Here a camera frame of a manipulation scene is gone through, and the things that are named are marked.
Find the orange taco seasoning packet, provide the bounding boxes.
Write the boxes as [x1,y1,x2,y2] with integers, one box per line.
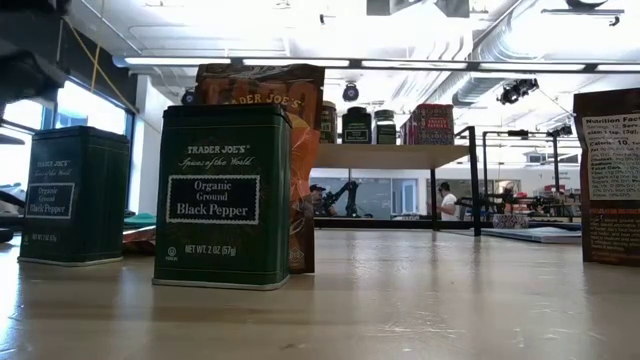
[121,225,157,255]

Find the brown orange Trader Joe's packet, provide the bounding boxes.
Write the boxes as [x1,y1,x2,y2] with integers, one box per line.
[193,62,327,275]

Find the green black pepper tin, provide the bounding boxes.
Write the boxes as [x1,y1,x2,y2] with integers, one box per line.
[151,103,294,292]
[18,124,131,268]
[341,105,373,146]

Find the wooden shelf with black legs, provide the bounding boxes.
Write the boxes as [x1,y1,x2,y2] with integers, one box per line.
[312,124,484,239]

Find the person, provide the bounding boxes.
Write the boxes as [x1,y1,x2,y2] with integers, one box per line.
[308,183,337,217]
[436,181,460,222]
[497,180,524,216]

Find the black ceiling spotlights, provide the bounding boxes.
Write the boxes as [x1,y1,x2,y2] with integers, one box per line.
[497,77,541,106]

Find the black background rig stand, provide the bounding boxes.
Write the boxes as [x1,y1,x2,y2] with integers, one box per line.
[479,124,576,221]

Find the Yellowstone waterfall book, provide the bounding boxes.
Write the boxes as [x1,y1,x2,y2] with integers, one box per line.
[479,226,584,245]

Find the brown packet with nutrition label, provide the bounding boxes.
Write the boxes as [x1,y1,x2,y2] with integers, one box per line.
[572,87,640,267]

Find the yellow power cable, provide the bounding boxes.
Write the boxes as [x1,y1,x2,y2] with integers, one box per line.
[52,0,140,115]

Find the silver ventilation duct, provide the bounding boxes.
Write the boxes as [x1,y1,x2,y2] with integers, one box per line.
[449,73,504,107]

